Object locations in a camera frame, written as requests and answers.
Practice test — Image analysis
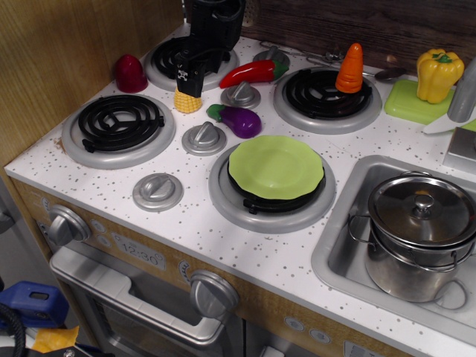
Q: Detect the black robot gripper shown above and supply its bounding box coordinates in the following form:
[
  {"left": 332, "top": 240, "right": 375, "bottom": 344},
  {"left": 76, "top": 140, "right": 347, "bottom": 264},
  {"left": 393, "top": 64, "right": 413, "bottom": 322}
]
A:
[{"left": 176, "top": 1, "right": 245, "bottom": 98}]

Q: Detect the purple toy eggplant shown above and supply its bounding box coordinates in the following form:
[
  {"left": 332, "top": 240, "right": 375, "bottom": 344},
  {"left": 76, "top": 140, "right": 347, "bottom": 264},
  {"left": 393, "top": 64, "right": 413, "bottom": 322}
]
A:
[{"left": 206, "top": 104, "right": 263, "bottom": 139}]

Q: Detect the green plastic plate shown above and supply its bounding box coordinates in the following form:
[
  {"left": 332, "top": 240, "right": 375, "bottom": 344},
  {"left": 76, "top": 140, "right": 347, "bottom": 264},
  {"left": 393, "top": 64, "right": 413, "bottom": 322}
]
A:
[{"left": 228, "top": 135, "right": 324, "bottom": 200}]

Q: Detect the yellow toy corn cob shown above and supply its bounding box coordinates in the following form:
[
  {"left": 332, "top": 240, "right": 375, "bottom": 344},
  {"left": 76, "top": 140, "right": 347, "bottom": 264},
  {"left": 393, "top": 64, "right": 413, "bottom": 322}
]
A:
[{"left": 174, "top": 88, "right": 202, "bottom": 114}]

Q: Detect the back left stove burner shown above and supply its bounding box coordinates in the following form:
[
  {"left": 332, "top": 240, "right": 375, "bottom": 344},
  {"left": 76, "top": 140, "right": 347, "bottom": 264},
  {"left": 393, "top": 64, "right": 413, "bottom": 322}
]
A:
[{"left": 144, "top": 36, "right": 239, "bottom": 91}]

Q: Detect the stove burner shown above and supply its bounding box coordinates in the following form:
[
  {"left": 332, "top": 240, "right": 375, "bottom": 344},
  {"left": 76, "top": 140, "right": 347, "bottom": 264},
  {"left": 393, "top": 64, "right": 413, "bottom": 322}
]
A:
[
  {"left": 208, "top": 146, "right": 336, "bottom": 234},
  {"left": 62, "top": 94, "right": 176, "bottom": 170},
  {"left": 144, "top": 36, "right": 239, "bottom": 91},
  {"left": 273, "top": 67, "right": 382, "bottom": 135}
]

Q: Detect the grey stovetop knob upper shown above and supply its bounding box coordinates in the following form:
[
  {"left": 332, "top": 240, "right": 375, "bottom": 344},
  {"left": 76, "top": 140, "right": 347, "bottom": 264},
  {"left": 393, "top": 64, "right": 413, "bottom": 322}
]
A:
[{"left": 220, "top": 81, "right": 261, "bottom": 109}]

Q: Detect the grey stovetop knob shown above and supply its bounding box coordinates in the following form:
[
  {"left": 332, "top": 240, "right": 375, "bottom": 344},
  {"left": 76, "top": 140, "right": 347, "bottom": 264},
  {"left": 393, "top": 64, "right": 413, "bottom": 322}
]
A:
[
  {"left": 132, "top": 173, "right": 184, "bottom": 212},
  {"left": 220, "top": 81, "right": 261, "bottom": 109},
  {"left": 181, "top": 121, "right": 227, "bottom": 156},
  {"left": 253, "top": 45, "right": 290, "bottom": 66}
]

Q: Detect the dark red toy strawberry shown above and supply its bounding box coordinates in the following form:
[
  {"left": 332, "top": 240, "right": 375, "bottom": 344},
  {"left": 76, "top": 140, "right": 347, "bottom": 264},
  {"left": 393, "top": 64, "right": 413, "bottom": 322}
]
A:
[{"left": 114, "top": 54, "right": 148, "bottom": 93}]

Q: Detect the grey stovetop knob middle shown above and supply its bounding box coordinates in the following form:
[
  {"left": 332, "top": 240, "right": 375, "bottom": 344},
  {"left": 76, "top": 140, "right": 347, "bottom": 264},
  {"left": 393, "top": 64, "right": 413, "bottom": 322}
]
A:
[{"left": 181, "top": 121, "right": 227, "bottom": 156}]

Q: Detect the red toy chili pepper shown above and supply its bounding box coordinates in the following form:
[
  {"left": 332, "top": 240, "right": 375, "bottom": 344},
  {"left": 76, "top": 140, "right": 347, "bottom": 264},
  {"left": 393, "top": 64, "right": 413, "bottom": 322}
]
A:
[{"left": 219, "top": 59, "right": 289, "bottom": 89}]

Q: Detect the grey stovetop knob rear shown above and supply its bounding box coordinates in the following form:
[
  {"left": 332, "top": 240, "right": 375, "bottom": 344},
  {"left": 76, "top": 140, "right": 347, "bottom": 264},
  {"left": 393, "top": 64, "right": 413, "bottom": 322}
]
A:
[{"left": 253, "top": 45, "right": 290, "bottom": 66}]

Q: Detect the front left stove burner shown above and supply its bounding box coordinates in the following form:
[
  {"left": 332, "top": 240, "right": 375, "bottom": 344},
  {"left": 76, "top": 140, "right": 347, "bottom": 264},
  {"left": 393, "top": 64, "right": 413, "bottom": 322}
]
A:
[{"left": 62, "top": 94, "right": 176, "bottom": 170}]

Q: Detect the back right stove burner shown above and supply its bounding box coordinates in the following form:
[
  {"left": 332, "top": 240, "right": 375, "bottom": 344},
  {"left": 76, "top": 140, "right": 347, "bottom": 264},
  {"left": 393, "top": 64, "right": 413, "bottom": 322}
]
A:
[{"left": 273, "top": 67, "right": 382, "bottom": 135}]

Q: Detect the grey stovetop knob front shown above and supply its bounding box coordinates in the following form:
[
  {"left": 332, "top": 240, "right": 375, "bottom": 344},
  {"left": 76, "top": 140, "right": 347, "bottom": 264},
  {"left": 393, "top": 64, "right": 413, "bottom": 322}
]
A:
[{"left": 132, "top": 173, "right": 184, "bottom": 212}]

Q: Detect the front right stove burner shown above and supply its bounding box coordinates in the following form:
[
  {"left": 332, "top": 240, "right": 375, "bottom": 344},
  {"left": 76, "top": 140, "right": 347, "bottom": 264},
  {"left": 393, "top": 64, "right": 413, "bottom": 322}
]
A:
[{"left": 208, "top": 146, "right": 336, "bottom": 234}]

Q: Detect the orange toy carrot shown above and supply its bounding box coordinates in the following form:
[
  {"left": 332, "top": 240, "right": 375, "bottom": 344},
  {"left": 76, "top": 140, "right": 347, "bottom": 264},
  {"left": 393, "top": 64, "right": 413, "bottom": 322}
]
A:
[{"left": 335, "top": 42, "right": 364, "bottom": 94}]

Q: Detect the grey toy sink basin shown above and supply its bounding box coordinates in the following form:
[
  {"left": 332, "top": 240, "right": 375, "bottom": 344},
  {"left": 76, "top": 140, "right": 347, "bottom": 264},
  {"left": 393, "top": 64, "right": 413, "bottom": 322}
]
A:
[{"left": 312, "top": 155, "right": 475, "bottom": 345}]

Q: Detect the grey oven knob left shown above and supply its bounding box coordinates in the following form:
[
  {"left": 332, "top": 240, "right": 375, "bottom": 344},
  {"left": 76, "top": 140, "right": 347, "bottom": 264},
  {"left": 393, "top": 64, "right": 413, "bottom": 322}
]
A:
[{"left": 48, "top": 205, "right": 91, "bottom": 246}]

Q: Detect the grey oven knob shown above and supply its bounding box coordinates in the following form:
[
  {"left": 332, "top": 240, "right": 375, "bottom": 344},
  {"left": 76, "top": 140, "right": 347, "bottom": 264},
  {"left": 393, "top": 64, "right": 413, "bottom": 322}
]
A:
[
  {"left": 190, "top": 269, "right": 239, "bottom": 318},
  {"left": 48, "top": 205, "right": 91, "bottom": 246}
]

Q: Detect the metal spoon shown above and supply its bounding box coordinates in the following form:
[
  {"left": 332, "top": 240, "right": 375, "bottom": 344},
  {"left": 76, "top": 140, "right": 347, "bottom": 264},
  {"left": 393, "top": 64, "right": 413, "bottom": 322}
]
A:
[{"left": 362, "top": 68, "right": 407, "bottom": 81}]

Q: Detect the green plastic cutting board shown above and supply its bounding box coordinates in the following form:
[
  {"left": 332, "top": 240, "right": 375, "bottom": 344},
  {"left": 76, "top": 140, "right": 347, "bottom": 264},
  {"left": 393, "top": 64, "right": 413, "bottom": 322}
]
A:
[{"left": 384, "top": 80, "right": 475, "bottom": 129}]

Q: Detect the grey oven knob right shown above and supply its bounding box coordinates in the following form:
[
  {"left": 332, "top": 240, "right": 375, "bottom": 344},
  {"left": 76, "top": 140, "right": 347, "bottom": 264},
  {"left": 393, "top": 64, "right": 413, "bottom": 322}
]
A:
[{"left": 190, "top": 269, "right": 239, "bottom": 318}]

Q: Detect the yellow toy bell pepper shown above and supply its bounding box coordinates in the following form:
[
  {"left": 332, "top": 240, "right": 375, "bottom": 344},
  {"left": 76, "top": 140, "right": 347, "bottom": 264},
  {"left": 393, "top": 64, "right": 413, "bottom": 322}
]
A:
[{"left": 416, "top": 48, "right": 465, "bottom": 104}]

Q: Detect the white toy knife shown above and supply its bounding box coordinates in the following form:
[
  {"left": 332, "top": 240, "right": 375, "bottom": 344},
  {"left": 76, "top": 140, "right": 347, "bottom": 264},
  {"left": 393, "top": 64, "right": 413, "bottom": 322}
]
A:
[{"left": 422, "top": 115, "right": 475, "bottom": 135}]

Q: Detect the stainless steel pot lid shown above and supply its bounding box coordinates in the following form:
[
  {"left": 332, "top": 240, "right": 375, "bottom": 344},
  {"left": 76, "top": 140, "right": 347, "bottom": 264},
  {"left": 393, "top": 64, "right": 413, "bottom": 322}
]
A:
[{"left": 368, "top": 172, "right": 475, "bottom": 248}]

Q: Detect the blue device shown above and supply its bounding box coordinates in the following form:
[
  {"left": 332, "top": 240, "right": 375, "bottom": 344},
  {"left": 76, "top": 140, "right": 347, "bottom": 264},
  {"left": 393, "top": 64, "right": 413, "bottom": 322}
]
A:
[{"left": 1, "top": 281, "right": 69, "bottom": 328}]

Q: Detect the grey toy faucet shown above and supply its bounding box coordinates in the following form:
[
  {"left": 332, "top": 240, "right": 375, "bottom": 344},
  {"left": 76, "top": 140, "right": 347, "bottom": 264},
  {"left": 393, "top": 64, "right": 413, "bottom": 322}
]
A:
[{"left": 443, "top": 59, "right": 475, "bottom": 174}]

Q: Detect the grey oven door handle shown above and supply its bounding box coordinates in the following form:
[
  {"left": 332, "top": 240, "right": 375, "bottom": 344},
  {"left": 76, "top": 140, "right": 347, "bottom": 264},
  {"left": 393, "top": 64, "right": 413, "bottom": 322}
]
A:
[{"left": 50, "top": 247, "right": 225, "bottom": 348}]

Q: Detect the black cable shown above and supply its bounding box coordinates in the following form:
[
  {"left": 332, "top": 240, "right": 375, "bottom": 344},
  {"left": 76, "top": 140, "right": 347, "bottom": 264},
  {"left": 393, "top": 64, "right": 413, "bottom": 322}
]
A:
[{"left": 0, "top": 303, "right": 27, "bottom": 357}]

